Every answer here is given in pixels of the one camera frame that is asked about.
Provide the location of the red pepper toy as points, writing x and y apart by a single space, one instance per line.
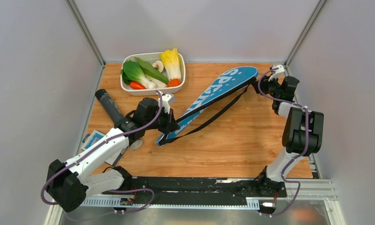
136 86

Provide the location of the white rectangular tray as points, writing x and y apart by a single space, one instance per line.
151 58

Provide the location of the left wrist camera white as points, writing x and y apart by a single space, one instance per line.
165 100

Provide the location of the black shuttlecock tube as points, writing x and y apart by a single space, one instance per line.
120 121

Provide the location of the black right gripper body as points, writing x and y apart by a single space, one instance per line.
272 87

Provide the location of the yellow cabbage toy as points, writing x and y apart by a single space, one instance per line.
171 62

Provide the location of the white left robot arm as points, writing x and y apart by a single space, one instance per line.
70 182

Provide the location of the orange carrot toy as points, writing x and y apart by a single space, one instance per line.
174 83

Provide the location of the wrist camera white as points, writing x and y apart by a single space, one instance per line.
165 100
276 71

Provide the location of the beige mushroom toy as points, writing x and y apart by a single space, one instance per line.
158 65

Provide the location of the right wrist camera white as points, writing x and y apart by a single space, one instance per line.
276 71

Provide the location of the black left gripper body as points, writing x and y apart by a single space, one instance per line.
165 121

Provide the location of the blue racket bag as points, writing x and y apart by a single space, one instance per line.
226 84

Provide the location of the green bok choy toy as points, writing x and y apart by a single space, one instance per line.
131 71

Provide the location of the green leaf vegetable toy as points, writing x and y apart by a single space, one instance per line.
150 71

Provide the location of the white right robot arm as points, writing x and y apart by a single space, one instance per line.
302 135

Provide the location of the blue book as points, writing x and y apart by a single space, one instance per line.
94 137

